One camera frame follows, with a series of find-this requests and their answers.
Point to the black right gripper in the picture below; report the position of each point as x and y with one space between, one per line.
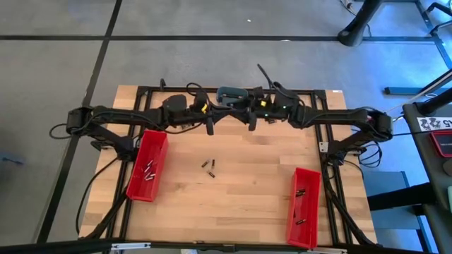
268 109

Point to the black pedestal leg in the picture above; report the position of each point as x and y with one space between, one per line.
356 31

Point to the black desk foot bar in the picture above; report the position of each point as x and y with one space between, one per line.
402 91

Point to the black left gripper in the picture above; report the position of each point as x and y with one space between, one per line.
199 112

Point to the silver aluminium bar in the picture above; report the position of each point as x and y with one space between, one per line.
326 250
130 246

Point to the black diagonal frame brace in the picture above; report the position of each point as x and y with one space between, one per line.
349 216
108 216

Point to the silver mounting plate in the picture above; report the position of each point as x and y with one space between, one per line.
323 146

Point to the red plastic bin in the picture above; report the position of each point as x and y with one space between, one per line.
141 190
307 211

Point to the black rig crossbar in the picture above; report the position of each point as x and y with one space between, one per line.
53 246

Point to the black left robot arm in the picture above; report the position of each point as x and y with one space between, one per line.
123 114

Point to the thick black pole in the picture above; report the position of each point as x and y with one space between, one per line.
436 102

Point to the black aluminium table frame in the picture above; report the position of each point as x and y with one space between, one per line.
169 90

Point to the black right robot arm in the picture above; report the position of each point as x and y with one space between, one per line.
335 114

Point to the red framed black device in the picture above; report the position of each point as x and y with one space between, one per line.
443 143

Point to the white printed label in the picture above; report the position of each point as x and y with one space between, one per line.
434 123

